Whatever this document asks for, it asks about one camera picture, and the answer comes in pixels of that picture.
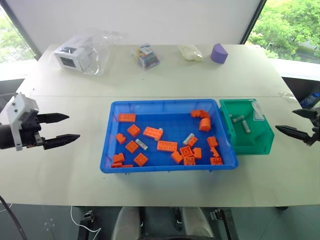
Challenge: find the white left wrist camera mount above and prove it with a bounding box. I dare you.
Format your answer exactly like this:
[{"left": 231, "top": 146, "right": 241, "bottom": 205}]
[{"left": 6, "top": 92, "right": 40, "bottom": 152}]

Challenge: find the crumpled white plastic bag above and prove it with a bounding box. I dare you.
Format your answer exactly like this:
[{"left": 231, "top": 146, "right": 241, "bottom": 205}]
[{"left": 177, "top": 44, "right": 204, "bottom": 63}]

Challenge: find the clear box of colourful items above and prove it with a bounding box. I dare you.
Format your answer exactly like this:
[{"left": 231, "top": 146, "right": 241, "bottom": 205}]
[{"left": 130, "top": 43, "right": 161, "bottom": 72}]

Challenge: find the flat orange building block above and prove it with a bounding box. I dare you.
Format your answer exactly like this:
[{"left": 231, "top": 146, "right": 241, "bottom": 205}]
[{"left": 110, "top": 162, "right": 134, "bottom": 169}]

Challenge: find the black table leg bracket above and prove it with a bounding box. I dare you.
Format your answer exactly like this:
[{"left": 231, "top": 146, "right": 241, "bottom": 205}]
[
  {"left": 209, "top": 207, "right": 241, "bottom": 240},
  {"left": 76, "top": 210, "right": 104, "bottom": 240}
]

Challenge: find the white cable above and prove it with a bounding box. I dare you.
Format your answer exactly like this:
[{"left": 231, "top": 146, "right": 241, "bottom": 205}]
[{"left": 70, "top": 205, "right": 100, "bottom": 235}]

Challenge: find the orange arch building block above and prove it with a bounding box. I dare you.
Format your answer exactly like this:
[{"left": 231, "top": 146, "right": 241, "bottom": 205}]
[{"left": 190, "top": 109, "right": 211, "bottom": 120}]

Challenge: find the clear plastic wrapper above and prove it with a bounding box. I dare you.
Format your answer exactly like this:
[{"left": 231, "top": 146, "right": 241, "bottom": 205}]
[{"left": 278, "top": 91, "right": 298, "bottom": 103}]

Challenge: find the black cable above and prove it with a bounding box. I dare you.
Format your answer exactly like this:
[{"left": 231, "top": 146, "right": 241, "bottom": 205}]
[{"left": 0, "top": 194, "right": 27, "bottom": 240}]

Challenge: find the clear plastic bag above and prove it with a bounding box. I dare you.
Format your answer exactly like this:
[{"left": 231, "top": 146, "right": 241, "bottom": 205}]
[{"left": 52, "top": 28, "right": 124, "bottom": 76}]

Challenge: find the blue plastic tray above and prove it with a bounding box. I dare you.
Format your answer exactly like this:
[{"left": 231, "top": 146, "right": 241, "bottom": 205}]
[{"left": 99, "top": 98, "right": 240, "bottom": 174}]

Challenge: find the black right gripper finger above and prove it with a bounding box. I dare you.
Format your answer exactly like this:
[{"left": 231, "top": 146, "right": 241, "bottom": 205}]
[
  {"left": 275, "top": 125, "right": 314, "bottom": 147},
  {"left": 292, "top": 107, "right": 317, "bottom": 124}
]

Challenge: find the long orange building block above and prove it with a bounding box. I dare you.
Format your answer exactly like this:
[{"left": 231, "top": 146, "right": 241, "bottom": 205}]
[
  {"left": 118, "top": 113, "right": 137, "bottom": 123},
  {"left": 142, "top": 126, "right": 163, "bottom": 140},
  {"left": 156, "top": 140, "right": 179, "bottom": 153}
]

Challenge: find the blue plastic bottle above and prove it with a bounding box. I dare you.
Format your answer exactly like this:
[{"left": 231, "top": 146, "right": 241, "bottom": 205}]
[{"left": 299, "top": 91, "right": 320, "bottom": 109}]

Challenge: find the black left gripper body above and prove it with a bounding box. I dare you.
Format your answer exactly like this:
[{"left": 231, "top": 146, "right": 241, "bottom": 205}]
[{"left": 19, "top": 111, "right": 46, "bottom": 149}]

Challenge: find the dark window frame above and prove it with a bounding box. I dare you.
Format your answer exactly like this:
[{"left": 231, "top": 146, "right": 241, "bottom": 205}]
[
  {"left": 4, "top": 0, "right": 42, "bottom": 60},
  {"left": 238, "top": 0, "right": 268, "bottom": 45}
]

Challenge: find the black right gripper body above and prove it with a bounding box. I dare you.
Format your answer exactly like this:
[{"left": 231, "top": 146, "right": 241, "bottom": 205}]
[{"left": 309, "top": 124, "right": 320, "bottom": 146}]

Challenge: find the orange cylinder block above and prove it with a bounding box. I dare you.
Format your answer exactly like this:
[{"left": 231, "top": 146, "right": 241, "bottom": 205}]
[{"left": 198, "top": 117, "right": 212, "bottom": 132}]

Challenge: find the purple half-cylinder block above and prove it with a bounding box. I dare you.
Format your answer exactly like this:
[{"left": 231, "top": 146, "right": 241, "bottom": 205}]
[{"left": 210, "top": 42, "right": 229, "bottom": 67}]

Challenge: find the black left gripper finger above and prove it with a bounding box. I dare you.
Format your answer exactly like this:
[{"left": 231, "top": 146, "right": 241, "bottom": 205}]
[
  {"left": 37, "top": 112, "right": 71, "bottom": 125},
  {"left": 42, "top": 134, "right": 81, "bottom": 151}
]

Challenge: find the green plastic bin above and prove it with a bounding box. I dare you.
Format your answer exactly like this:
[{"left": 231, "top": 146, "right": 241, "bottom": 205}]
[{"left": 219, "top": 98, "right": 276, "bottom": 156}]

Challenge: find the grey rounded shape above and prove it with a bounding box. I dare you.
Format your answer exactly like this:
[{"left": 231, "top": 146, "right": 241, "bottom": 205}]
[
  {"left": 180, "top": 206, "right": 215, "bottom": 240},
  {"left": 110, "top": 206, "right": 141, "bottom": 240}
]

